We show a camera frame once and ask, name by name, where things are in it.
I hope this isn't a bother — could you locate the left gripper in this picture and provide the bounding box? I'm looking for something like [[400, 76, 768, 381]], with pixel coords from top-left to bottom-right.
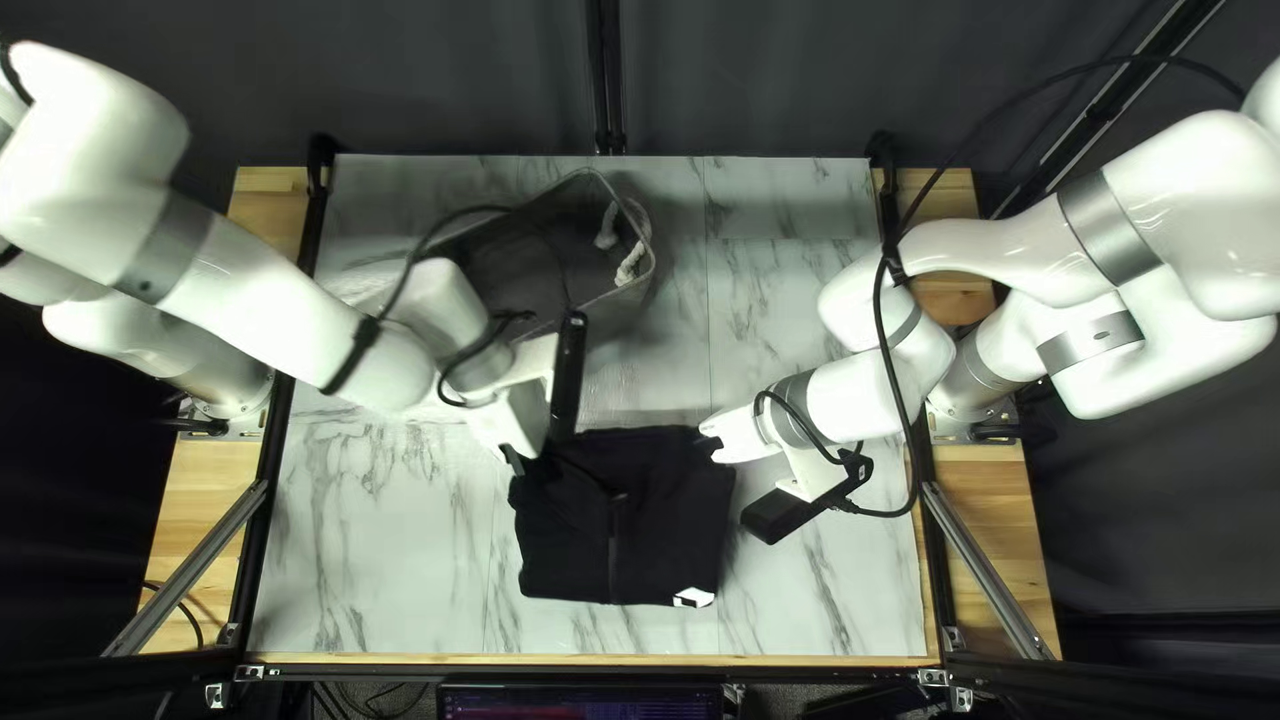
[[465, 333, 561, 479]]

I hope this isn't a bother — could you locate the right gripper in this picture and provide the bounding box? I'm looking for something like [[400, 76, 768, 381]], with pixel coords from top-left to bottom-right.
[[698, 400, 777, 465]]

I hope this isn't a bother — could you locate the black sweatshirt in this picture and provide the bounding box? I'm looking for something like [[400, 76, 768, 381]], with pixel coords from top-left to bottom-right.
[[508, 425, 738, 609]]

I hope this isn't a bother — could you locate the grey fabric basket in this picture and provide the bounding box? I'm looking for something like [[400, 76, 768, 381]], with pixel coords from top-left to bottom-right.
[[420, 168, 661, 343]]

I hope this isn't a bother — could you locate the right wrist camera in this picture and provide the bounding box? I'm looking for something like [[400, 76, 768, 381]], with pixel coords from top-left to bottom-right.
[[740, 453, 874, 546]]

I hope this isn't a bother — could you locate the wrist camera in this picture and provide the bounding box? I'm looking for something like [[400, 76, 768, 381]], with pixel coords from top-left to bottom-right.
[[740, 453, 874, 546], [548, 312, 589, 443]]

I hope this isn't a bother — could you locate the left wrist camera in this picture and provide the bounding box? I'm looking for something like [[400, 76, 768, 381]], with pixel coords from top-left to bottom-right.
[[548, 312, 589, 443]]

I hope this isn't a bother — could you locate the black cable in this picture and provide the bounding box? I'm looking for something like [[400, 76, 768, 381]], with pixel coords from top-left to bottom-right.
[[143, 578, 207, 651], [752, 55, 1246, 521], [320, 205, 538, 409]]

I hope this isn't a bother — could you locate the black frame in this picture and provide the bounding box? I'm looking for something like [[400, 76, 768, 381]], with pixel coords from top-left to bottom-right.
[[100, 0, 1231, 720]]

